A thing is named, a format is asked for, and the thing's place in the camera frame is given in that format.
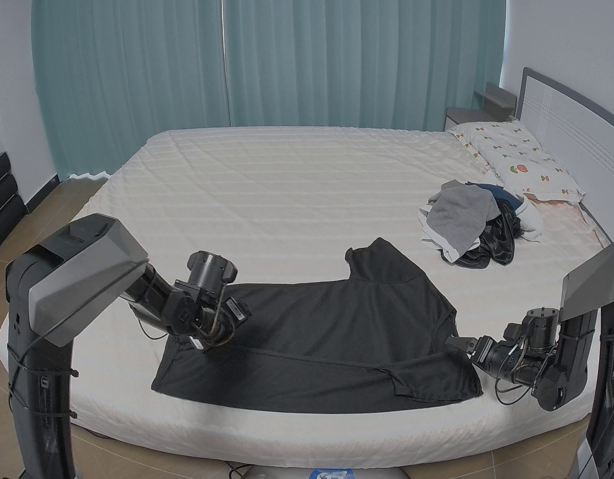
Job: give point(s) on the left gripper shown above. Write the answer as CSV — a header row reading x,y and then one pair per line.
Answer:
x,y
232,315

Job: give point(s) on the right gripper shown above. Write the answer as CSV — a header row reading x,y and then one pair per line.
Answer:
x,y
491,357

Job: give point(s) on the black T-shirt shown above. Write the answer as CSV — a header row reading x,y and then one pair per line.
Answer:
x,y
327,327

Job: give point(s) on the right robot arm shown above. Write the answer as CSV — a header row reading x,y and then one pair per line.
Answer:
x,y
591,287

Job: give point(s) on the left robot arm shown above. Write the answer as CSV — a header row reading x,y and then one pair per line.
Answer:
x,y
82,267

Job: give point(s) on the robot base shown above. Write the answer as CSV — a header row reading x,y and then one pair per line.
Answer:
x,y
332,474

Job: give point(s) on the bed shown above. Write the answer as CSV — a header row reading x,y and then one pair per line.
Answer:
x,y
262,192

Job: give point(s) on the pile of clothes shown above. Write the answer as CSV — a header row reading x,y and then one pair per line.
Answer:
x,y
461,217

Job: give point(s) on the white printed pillow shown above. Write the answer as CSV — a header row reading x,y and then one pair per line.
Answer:
x,y
516,157

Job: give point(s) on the grey bedside table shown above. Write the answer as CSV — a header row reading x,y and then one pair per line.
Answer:
x,y
481,112

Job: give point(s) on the black chest of drawers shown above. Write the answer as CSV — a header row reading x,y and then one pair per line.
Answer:
x,y
2,202

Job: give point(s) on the blue-green curtain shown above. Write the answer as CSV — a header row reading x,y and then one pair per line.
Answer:
x,y
362,43
132,58

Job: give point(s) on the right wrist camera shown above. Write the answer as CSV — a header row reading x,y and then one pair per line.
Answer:
x,y
512,331

